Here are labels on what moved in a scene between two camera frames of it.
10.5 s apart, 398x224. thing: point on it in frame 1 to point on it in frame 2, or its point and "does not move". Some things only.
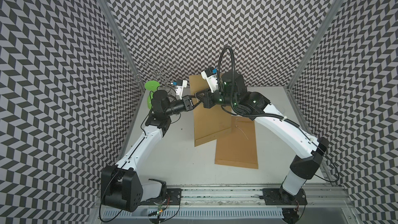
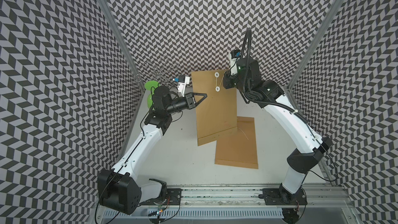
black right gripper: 207,98 to 228,83
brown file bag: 210,124 does not move
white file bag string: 236,126 does not move
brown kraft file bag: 239,149 does not move
